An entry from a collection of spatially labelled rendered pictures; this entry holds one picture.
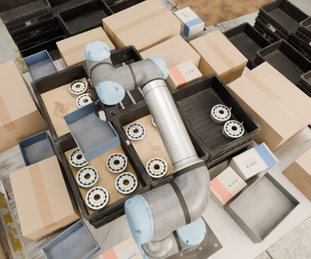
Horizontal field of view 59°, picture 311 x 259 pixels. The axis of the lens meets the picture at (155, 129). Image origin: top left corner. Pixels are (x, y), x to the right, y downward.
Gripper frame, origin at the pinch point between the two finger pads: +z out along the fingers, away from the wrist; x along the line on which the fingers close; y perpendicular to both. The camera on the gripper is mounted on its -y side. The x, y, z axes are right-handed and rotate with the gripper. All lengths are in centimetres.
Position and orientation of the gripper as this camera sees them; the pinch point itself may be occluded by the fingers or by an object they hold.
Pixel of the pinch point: (107, 119)
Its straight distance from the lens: 112.0
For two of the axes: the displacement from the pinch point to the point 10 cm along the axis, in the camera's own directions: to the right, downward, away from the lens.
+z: -0.9, 5.4, 8.4
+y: -5.0, -7.5, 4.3
